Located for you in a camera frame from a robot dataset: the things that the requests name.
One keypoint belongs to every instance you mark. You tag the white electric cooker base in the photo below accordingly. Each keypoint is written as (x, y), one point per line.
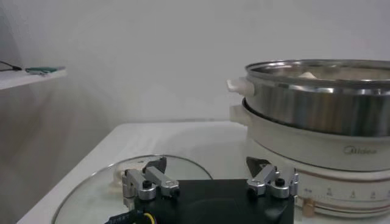
(320, 155)

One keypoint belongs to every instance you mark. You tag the round glass pot lid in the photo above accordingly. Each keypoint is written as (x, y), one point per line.
(91, 201)

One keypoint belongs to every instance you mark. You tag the white side table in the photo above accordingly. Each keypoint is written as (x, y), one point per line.
(18, 79)

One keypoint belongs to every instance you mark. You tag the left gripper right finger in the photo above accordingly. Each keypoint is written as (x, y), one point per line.
(268, 179)

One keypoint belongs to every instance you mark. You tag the white steamed baozi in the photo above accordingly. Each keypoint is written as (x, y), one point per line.
(307, 75)

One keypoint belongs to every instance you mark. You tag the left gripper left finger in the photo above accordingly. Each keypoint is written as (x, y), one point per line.
(152, 182)

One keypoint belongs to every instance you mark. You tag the stainless steel steamer basket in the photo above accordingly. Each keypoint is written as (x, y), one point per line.
(320, 109)

